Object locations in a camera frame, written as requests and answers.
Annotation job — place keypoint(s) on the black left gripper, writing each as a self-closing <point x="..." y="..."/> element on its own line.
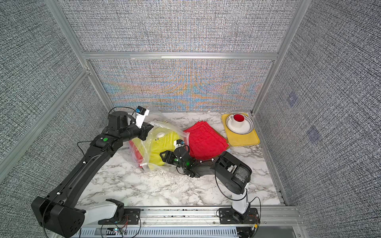
<point x="145" y="130"/>

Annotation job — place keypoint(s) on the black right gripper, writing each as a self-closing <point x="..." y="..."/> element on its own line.
<point x="168" y="152"/>

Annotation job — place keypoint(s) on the red garment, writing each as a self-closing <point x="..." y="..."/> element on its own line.
<point x="205" y="143"/>

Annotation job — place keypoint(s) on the yellow garment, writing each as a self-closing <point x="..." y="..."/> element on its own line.
<point x="147" y="153"/>

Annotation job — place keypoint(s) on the clear plastic vacuum bag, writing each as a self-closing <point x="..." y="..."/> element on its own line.
<point x="159" y="122"/>

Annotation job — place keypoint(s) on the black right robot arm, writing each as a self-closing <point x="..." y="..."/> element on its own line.
<point x="231" y="172"/>

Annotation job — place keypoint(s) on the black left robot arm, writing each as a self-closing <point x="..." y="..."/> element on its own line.
<point x="57" y="212"/>

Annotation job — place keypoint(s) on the white vacuum bag valve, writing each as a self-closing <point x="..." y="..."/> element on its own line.
<point x="160" y="135"/>

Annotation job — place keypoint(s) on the yellow plastic tray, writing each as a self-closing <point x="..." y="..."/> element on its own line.
<point x="237" y="139"/>

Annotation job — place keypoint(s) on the white cup red inside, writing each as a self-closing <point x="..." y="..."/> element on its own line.
<point x="236" y="121"/>

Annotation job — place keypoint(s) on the white patterned saucer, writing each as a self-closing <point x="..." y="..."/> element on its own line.
<point x="247" y="127"/>

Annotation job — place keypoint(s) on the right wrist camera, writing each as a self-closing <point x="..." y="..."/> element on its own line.
<point x="179" y="143"/>

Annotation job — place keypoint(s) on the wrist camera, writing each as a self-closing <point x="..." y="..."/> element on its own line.
<point x="141" y="114"/>
<point x="179" y="143"/>

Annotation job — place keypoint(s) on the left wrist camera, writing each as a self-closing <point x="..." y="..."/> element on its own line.
<point x="141" y="114"/>

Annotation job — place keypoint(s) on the aluminium front rail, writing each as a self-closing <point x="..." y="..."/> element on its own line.
<point x="204" y="216"/>

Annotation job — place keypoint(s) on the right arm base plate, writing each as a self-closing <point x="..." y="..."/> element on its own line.
<point x="230" y="216"/>

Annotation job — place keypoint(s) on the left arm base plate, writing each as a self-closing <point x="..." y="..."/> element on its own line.
<point x="130" y="216"/>

